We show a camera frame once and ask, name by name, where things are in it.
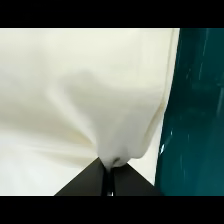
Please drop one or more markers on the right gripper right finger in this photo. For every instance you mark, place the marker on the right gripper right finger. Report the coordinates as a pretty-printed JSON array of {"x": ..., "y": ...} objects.
[{"x": 133, "y": 183}]

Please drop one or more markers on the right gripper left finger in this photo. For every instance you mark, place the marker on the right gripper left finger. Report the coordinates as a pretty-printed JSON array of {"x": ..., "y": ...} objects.
[{"x": 87, "y": 181}]

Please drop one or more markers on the cream shirt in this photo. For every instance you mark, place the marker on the cream shirt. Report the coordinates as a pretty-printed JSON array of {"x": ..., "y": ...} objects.
[{"x": 80, "y": 96}]

